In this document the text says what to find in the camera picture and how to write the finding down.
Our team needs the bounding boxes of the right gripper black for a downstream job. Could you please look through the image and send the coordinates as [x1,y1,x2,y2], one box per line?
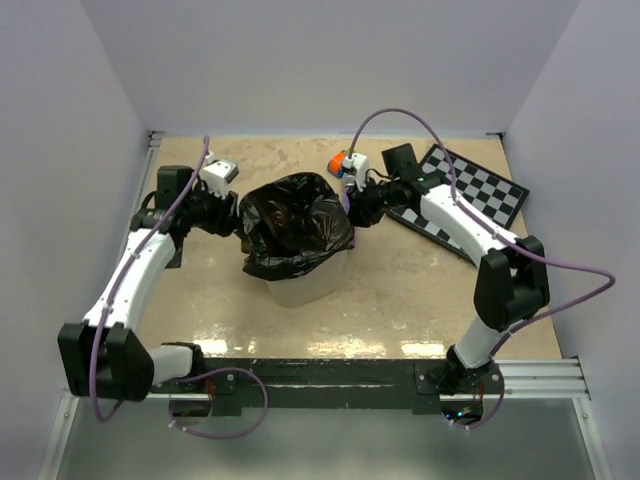
[346,175,402,228]

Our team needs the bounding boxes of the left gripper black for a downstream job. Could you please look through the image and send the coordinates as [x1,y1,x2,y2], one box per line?
[183,179,241,237]

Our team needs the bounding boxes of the black trash bag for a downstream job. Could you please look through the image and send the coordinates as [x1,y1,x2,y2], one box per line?
[237,172,355,281]

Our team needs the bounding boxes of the beige plastic trash bin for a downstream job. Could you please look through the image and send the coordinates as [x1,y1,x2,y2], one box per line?
[266,250,347,308]

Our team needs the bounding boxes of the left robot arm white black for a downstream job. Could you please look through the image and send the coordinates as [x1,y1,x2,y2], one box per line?
[58,160,239,401]

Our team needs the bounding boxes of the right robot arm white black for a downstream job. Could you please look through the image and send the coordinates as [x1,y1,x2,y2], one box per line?
[340,144,550,394]

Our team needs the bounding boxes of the purple glitter microphone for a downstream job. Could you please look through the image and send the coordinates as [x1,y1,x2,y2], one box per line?
[341,192,356,249]

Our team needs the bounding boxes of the colourful toy car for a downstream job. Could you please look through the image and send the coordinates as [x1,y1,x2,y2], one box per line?
[327,149,349,179]

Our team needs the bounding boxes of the small black block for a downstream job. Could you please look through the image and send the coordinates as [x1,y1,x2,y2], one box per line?
[165,247,183,269]

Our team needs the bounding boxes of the black white chessboard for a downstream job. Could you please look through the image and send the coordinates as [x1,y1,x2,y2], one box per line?
[386,150,530,262]

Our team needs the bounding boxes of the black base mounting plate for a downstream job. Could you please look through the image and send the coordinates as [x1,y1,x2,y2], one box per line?
[200,357,504,416]

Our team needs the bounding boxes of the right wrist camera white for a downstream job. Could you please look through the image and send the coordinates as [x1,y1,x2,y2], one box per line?
[341,152,370,192]

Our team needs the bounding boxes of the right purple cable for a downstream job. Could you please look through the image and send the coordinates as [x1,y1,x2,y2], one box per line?
[349,106,615,430]

